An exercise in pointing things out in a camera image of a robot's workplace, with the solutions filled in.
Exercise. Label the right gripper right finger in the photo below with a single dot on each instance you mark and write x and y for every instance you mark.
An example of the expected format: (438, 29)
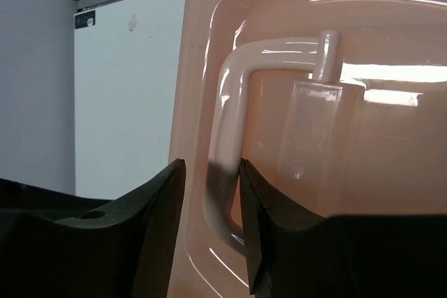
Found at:
(293, 252)

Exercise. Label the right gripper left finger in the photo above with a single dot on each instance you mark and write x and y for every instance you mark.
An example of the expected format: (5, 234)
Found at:
(59, 245)

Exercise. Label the pink plastic toolbox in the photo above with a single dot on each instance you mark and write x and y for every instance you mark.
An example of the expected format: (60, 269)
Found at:
(339, 104)

